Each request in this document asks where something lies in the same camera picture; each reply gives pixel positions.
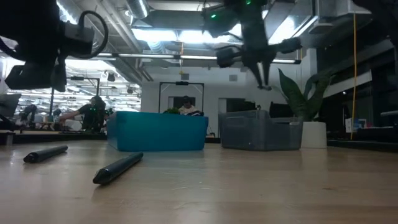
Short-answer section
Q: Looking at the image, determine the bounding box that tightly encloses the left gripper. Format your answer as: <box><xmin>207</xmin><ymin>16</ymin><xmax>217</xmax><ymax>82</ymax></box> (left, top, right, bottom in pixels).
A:
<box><xmin>4</xmin><ymin>55</ymin><xmax>68</xmax><ymax>93</ymax></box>

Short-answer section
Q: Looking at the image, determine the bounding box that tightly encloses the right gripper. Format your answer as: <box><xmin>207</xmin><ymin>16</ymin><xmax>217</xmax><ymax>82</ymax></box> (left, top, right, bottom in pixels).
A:
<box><xmin>216</xmin><ymin>37</ymin><xmax>302</xmax><ymax>91</ymax></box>

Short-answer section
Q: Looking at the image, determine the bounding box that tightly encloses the black pen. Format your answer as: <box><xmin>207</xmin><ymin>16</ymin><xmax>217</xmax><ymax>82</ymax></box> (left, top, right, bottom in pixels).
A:
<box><xmin>92</xmin><ymin>151</ymin><xmax>144</xmax><ymax>185</ymax></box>
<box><xmin>23</xmin><ymin>144</ymin><xmax>69</xmax><ymax>164</ymax></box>

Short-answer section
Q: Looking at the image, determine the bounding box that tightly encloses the dark computer monitor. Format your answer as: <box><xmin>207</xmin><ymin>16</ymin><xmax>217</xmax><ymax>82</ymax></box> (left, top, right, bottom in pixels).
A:
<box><xmin>0</xmin><ymin>93</ymin><xmax>22</xmax><ymax>119</ymax></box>

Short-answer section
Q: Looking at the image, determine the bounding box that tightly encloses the green leafy plant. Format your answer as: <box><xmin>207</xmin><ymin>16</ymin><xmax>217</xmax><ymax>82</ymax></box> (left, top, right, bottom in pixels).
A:
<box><xmin>273</xmin><ymin>68</ymin><xmax>335</xmax><ymax>123</ymax></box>

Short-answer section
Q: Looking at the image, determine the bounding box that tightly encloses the black monitor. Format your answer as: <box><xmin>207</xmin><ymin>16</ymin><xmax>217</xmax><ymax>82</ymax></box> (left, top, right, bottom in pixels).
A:
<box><xmin>269</xmin><ymin>101</ymin><xmax>295</xmax><ymax>118</ymax></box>

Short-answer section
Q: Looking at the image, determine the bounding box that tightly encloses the grey plastic bin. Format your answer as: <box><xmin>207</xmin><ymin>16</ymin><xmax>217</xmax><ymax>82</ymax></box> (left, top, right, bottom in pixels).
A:
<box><xmin>218</xmin><ymin>109</ymin><xmax>304</xmax><ymax>152</ymax></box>

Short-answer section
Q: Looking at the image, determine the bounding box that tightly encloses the person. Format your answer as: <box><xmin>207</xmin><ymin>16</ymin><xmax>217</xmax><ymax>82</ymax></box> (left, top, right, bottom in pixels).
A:
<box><xmin>58</xmin><ymin>95</ymin><xmax>108</xmax><ymax>132</ymax></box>
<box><xmin>178</xmin><ymin>95</ymin><xmax>205</xmax><ymax>116</ymax></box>

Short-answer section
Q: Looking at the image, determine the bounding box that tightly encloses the white plant pot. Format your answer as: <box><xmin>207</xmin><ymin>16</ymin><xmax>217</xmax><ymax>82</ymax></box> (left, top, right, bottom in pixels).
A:
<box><xmin>300</xmin><ymin>121</ymin><xmax>328</xmax><ymax>149</ymax></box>

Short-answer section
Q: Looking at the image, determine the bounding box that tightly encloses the white and blue box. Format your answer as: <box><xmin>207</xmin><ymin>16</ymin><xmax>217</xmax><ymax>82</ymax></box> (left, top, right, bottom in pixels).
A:
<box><xmin>345</xmin><ymin>117</ymin><xmax>368</xmax><ymax>134</ymax></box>

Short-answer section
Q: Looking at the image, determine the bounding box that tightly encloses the long LED light bar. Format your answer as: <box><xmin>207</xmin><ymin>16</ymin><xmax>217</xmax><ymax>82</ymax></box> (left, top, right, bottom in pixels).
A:
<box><xmin>67</xmin><ymin>52</ymin><xmax>302</xmax><ymax>65</ymax></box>

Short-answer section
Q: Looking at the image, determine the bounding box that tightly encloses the blue plastic bin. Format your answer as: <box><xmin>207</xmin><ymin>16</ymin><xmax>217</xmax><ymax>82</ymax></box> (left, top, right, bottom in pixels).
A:
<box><xmin>107</xmin><ymin>111</ymin><xmax>210</xmax><ymax>152</ymax></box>

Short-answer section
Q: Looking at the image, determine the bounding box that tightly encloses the black metal station frame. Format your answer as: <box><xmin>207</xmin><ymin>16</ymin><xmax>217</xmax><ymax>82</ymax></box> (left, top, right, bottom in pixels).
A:
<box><xmin>158</xmin><ymin>81</ymin><xmax>205</xmax><ymax>113</ymax></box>
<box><xmin>51</xmin><ymin>76</ymin><xmax>100</xmax><ymax>116</ymax></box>

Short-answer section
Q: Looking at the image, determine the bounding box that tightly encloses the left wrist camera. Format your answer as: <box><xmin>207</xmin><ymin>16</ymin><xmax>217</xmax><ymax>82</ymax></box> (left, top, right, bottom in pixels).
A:
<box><xmin>62</xmin><ymin>21</ymin><xmax>95</xmax><ymax>48</ymax></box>

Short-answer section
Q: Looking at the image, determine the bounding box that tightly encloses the black left camera cable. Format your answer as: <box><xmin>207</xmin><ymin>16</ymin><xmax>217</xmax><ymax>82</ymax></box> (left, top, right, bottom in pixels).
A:
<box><xmin>77</xmin><ymin>10</ymin><xmax>109</xmax><ymax>60</ymax></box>

